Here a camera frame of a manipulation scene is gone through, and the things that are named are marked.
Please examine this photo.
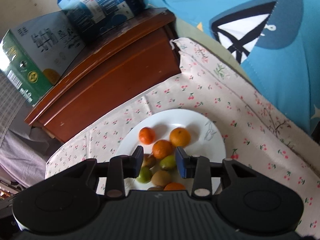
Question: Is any green jujube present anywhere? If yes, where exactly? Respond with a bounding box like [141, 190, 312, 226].
[159, 155, 176, 171]
[136, 167, 152, 184]

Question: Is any brown kiwi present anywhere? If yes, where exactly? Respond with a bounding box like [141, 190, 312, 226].
[142, 154, 157, 168]
[151, 170, 172, 187]
[148, 186, 164, 191]

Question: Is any large orange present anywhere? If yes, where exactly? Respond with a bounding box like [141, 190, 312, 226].
[164, 182, 186, 191]
[152, 140, 174, 160]

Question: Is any white floral plate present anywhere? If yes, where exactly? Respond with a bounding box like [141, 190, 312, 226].
[117, 109, 226, 192]

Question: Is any cherry print tablecloth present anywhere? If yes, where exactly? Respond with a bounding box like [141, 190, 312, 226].
[46, 38, 319, 237]

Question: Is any dark wooden cabinet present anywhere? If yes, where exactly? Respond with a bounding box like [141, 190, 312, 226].
[25, 8, 180, 142]

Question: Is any green cardboard box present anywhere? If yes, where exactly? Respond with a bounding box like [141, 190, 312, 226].
[1, 11, 84, 106]

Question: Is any blue shark plush pillow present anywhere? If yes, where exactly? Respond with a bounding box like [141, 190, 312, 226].
[144, 0, 319, 133]

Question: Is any blue printed box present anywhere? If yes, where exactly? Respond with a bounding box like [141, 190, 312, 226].
[57, 0, 143, 40]

